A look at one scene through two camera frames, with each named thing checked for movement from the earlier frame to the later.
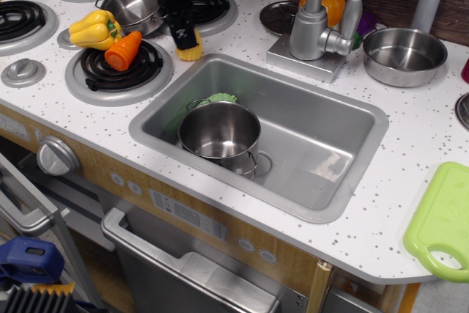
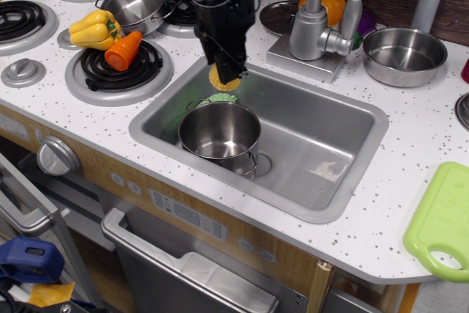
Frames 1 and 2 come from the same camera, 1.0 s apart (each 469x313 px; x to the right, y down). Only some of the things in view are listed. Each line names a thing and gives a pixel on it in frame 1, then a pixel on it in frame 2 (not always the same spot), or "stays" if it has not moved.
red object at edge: [464, 72] stays
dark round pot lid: [279, 17] stays
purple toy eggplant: [367, 23] stays
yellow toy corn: [193, 53] to [216, 82]
